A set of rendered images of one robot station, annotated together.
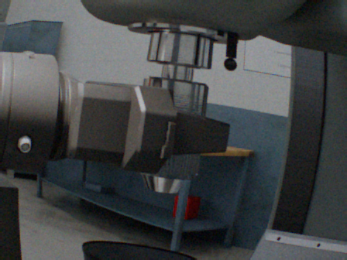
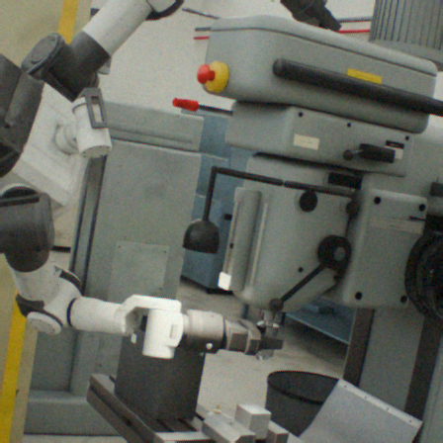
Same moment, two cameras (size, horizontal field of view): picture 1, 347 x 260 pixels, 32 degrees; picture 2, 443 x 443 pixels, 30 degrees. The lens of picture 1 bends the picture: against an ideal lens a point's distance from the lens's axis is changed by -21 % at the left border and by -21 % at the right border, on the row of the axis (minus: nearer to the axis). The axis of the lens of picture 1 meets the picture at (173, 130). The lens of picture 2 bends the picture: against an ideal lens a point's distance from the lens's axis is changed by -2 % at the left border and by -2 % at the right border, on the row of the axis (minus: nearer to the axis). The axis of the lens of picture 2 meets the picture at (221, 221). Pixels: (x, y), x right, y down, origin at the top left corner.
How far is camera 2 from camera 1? 132 cm
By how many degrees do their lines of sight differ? 14
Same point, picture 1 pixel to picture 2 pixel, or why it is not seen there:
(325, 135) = (371, 333)
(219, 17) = not seen: hidden behind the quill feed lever
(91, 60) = not seen: hidden behind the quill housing
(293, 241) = (352, 391)
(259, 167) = not seen: outside the picture
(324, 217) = (370, 380)
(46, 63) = (219, 319)
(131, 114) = (247, 338)
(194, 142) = (269, 346)
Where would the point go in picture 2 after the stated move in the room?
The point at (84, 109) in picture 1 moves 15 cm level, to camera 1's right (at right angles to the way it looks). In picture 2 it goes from (231, 336) to (302, 352)
